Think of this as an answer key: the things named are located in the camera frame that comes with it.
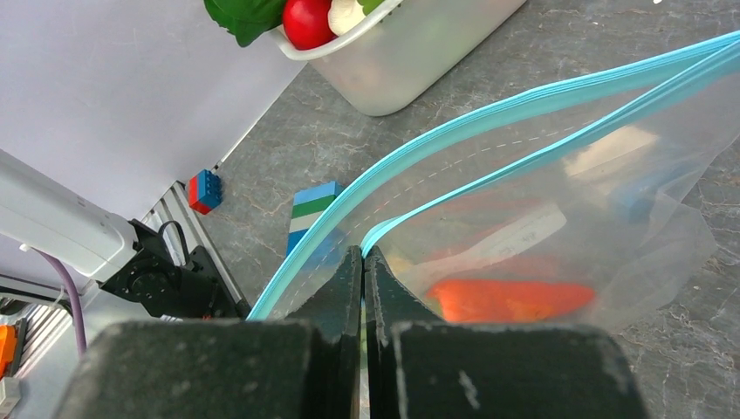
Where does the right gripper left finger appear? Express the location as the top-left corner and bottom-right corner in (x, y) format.
(54, 246), (363, 418)

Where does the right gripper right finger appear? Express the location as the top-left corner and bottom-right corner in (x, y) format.
(364, 248), (648, 418)

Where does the orange toy carrot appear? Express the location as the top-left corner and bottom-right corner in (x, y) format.
(426, 278), (596, 323)

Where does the clear zip top bag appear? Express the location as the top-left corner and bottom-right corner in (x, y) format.
(250, 32), (739, 330)

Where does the white toy radish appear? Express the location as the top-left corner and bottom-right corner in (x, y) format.
(328, 0), (366, 36)

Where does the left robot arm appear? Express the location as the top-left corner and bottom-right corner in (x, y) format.
(1, 152), (250, 319)

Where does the blue green white brick stack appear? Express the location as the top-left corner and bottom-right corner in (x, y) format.
(285, 181), (344, 256)

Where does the red blue brick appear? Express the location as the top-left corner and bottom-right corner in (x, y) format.
(187, 169), (223, 215)

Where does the white plastic basket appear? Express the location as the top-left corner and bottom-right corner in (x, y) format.
(269, 0), (524, 117)

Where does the red toy tomato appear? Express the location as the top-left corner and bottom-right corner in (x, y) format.
(282, 0), (336, 51)

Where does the green leafy toy vegetable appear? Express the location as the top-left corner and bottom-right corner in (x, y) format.
(204, 0), (287, 48)

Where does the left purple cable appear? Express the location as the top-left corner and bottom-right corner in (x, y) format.
(34, 248), (88, 357)

